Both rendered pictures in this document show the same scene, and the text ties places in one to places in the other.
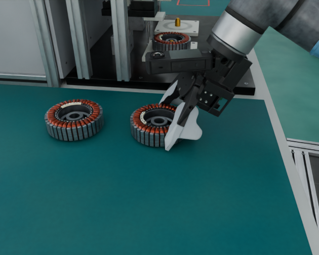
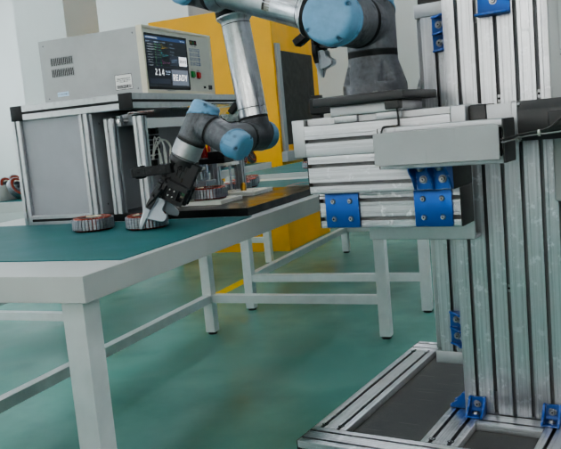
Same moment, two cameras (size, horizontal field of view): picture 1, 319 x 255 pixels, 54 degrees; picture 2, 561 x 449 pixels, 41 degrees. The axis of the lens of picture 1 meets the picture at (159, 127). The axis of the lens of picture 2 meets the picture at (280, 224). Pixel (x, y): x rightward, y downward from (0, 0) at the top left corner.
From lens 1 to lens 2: 1.55 m
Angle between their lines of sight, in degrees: 31
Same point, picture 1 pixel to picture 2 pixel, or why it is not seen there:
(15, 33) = (72, 180)
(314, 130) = not seen: hidden behind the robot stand
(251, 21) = (185, 138)
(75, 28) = (113, 172)
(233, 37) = (177, 149)
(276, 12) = (197, 132)
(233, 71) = (187, 174)
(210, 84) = (169, 182)
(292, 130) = not seen: hidden behind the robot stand
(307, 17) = (211, 132)
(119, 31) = not seen: hidden behind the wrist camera
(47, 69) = (91, 207)
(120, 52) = (144, 188)
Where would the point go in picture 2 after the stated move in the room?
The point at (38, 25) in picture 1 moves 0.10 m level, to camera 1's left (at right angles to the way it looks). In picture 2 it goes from (86, 170) to (57, 173)
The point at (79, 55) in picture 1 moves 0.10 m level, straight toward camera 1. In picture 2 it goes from (116, 194) to (108, 197)
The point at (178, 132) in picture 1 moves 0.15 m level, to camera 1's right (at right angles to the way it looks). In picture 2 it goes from (147, 213) to (202, 209)
